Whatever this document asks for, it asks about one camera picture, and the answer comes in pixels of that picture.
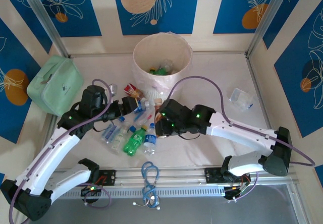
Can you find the white cap blue label bottle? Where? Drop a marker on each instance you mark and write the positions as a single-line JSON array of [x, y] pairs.
[[141, 106]]

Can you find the red orange label bottle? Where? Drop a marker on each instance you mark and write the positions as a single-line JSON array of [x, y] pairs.
[[131, 89]]

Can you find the clear bottle red blue inside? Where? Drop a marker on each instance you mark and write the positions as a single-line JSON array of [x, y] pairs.
[[143, 118]]

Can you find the brown drink bottle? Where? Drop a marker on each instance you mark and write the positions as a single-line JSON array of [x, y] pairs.
[[158, 101]]

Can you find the long blue label bottle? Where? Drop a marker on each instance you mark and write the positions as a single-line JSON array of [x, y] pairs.
[[109, 132]]

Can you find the green bottle yellow cap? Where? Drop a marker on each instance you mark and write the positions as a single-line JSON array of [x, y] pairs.
[[159, 71], [135, 139]]

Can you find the clear bottle pale green label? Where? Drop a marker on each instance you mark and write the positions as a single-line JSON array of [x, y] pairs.
[[119, 138]]

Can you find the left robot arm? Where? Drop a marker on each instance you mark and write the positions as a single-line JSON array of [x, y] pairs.
[[45, 156]]

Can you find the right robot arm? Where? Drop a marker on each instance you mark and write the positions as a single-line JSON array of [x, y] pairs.
[[239, 130]]

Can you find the white bin with plastic liner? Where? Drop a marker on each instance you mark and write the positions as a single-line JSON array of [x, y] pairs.
[[161, 50]]

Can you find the mint green zip pouch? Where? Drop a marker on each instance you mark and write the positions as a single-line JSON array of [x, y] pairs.
[[55, 85]]

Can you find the clear plastic container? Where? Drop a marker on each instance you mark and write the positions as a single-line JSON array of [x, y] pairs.
[[239, 98]]

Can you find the blue stethoscope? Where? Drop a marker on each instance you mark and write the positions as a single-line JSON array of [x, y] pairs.
[[152, 199]]

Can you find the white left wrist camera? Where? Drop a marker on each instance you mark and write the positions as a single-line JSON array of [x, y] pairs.
[[113, 89]]

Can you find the aluminium mounting rail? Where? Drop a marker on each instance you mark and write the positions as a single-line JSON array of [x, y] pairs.
[[176, 176]]

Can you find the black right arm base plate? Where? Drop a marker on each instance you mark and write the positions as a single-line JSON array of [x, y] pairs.
[[212, 174]]

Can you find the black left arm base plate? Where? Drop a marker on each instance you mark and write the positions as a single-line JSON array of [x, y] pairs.
[[108, 177]]

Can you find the aluminium frame post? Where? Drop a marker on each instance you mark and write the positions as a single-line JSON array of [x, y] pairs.
[[43, 17], [267, 17]]

